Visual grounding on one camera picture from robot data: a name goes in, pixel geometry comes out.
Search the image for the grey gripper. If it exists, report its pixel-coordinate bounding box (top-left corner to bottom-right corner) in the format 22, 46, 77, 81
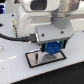
34, 21, 74, 52

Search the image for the left metal peg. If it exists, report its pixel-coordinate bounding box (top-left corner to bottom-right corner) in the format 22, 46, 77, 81
34, 53, 39, 61

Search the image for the metal base plate black border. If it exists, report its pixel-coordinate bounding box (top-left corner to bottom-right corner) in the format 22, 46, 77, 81
26, 50, 66, 68

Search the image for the large blue gear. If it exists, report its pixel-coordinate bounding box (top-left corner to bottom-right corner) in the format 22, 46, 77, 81
45, 42, 61, 54

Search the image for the black cable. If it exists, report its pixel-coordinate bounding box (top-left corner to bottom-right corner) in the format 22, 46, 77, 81
0, 32, 37, 43

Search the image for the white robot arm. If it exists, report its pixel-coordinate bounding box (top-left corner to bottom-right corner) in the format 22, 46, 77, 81
17, 0, 74, 52

